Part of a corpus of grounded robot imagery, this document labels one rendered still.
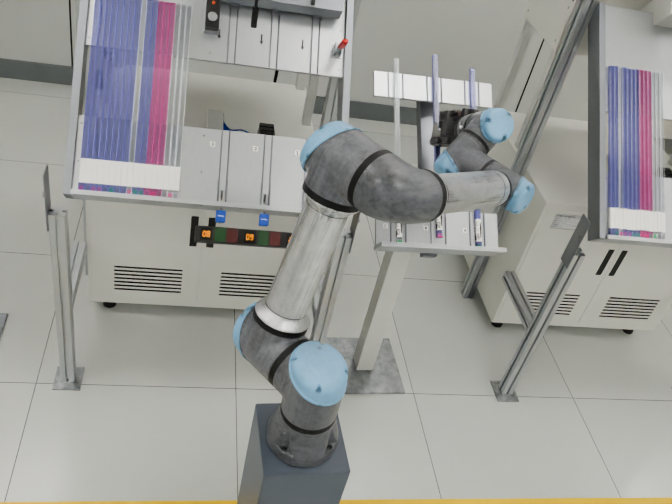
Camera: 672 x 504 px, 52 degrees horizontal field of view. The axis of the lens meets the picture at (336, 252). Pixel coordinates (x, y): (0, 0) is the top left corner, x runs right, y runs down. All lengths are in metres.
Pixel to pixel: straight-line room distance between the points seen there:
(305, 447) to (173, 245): 1.03
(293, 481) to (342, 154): 0.67
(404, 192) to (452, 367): 1.46
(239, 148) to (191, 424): 0.86
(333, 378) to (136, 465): 0.92
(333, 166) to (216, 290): 1.26
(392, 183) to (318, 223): 0.18
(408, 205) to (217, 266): 1.24
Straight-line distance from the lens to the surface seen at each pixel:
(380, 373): 2.43
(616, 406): 2.75
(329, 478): 1.50
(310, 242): 1.28
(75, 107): 1.85
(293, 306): 1.35
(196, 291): 2.40
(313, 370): 1.33
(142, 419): 2.21
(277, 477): 1.46
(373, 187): 1.16
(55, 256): 1.95
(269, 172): 1.82
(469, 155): 1.54
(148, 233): 2.25
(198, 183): 1.80
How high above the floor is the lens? 1.75
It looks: 37 degrees down
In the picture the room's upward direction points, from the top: 14 degrees clockwise
